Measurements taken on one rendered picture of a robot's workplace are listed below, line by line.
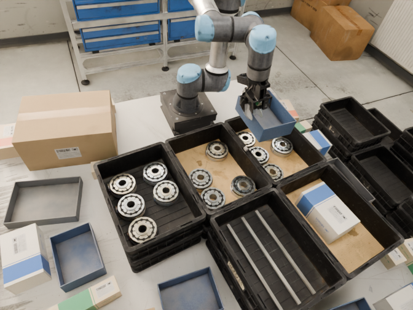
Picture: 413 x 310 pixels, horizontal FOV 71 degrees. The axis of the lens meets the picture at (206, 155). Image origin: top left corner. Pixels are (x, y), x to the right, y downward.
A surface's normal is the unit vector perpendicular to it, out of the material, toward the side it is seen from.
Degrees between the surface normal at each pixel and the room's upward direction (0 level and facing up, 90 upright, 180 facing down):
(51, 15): 90
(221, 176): 0
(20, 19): 90
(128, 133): 0
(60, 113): 0
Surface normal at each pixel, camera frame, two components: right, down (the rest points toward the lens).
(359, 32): 0.22, 0.74
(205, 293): 0.09, -0.63
